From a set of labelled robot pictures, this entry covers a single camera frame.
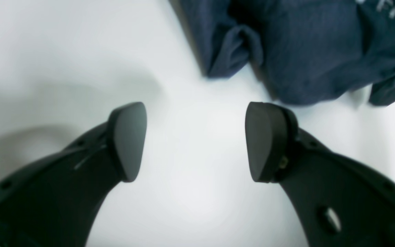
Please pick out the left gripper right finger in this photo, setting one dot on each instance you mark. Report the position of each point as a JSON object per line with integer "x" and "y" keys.
{"x": 339, "y": 201}

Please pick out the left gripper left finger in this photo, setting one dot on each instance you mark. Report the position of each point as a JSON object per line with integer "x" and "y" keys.
{"x": 54, "y": 201}

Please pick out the dark blue t-shirt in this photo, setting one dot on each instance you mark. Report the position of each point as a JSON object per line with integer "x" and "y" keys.
{"x": 308, "y": 51}

